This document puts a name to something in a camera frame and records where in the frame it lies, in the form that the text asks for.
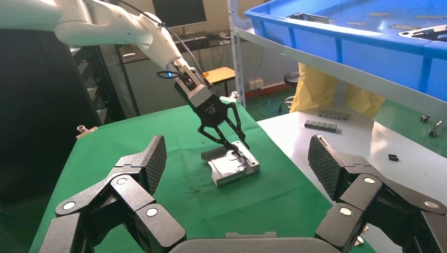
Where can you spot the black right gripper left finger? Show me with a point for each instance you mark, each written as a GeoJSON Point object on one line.
{"type": "Point", "coordinates": [136, 209]}

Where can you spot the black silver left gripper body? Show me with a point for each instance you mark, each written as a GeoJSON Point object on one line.
{"type": "Point", "coordinates": [211, 110]}

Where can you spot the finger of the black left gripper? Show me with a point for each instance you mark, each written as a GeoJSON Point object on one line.
{"type": "Point", "coordinates": [218, 137]}
{"type": "Point", "coordinates": [241, 134]}

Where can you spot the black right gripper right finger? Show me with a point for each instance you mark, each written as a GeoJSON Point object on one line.
{"type": "Point", "coordinates": [370, 206]}

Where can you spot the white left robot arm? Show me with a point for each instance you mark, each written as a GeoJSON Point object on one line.
{"type": "Point", "coordinates": [104, 24]}

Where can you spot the orange seat stool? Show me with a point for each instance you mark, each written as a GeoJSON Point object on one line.
{"type": "Point", "coordinates": [220, 75]}

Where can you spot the white power socket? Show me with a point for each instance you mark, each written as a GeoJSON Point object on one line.
{"type": "Point", "coordinates": [256, 84]}

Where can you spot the small black block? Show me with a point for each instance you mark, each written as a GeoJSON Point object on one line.
{"type": "Point", "coordinates": [393, 158]}

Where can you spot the green table cloth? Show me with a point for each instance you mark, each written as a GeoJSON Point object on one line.
{"type": "Point", "coordinates": [195, 209]}

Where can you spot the black electronics box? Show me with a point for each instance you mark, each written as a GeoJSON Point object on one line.
{"type": "Point", "coordinates": [192, 42]}

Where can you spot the black round stool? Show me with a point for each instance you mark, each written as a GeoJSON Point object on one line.
{"type": "Point", "coordinates": [292, 78]}

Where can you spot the black segmented block strip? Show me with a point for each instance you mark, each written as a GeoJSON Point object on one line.
{"type": "Point", "coordinates": [320, 126]}

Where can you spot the yellow plastic bag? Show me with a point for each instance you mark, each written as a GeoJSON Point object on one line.
{"type": "Point", "coordinates": [314, 90]}

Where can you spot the small table edge clamp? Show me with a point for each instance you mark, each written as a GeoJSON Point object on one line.
{"type": "Point", "coordinates": [85, 132]}

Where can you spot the grey segmented block strip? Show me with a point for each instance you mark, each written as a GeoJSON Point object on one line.
{"type": "Point", "coordinates": [333, 115]}

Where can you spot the curved metal fitting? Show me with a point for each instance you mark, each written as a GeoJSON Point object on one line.
{"type": "Point", "coordinates": [433, 130]}

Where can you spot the black computer monitor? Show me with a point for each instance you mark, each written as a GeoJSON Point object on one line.
{"type": "Point", "coordinates": [178, 12]}

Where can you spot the small metal fitting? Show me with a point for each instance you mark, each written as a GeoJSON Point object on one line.
{"type": "Point", "coordinates": [425, 118]}

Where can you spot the white metal shelf rack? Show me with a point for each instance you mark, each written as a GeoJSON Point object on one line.
{"type": "Point", "coordinates": [349, 78]}

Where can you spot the dark flat metal part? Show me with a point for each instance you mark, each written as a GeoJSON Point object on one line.
{"type": "Point", "coordinates": [426, 34]}
{"type": "Point", "coordinates": [309, 17]}

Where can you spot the black cabinet rack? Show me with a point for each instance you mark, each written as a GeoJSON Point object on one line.
{"type": "Point", "coordinates": [35, 111]}

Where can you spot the blue plastic bin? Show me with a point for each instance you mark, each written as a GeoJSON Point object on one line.
{"type": "Point", "coordinates": [377, 49]}

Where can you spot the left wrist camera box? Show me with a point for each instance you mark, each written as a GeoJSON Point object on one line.
{"type": "Point", "coordinates": [188, 77]}

